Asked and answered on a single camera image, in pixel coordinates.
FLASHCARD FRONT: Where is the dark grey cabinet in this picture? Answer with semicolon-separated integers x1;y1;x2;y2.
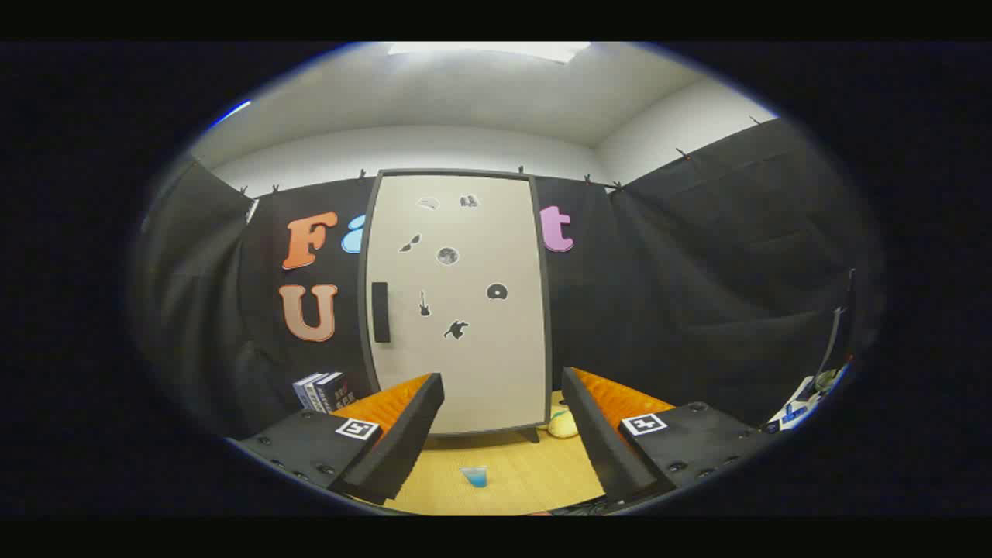
358;168;553;444

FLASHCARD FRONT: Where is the white cabinet door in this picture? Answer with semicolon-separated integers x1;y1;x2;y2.
368;174;547;435

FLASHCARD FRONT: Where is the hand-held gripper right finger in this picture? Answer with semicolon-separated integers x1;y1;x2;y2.
560;367;776;505

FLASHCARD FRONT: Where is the ceiling light panel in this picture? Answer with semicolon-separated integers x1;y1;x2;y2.
387;42;591;64

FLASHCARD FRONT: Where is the dark blue book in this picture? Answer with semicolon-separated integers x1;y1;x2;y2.
316;371;359;414

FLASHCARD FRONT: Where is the thin grey pole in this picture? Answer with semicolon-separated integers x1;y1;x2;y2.
818;267;857;381

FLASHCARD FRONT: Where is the narrow ceiling light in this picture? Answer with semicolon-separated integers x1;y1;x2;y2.
209;100;253;129

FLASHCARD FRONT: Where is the black door handle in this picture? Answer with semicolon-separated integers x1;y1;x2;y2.
372;282;391;343

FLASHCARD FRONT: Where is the white and blue clutter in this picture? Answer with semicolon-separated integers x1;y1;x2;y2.
763;360;853;433

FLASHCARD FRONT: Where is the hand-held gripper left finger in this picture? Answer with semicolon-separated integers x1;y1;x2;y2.
232;372;446;506

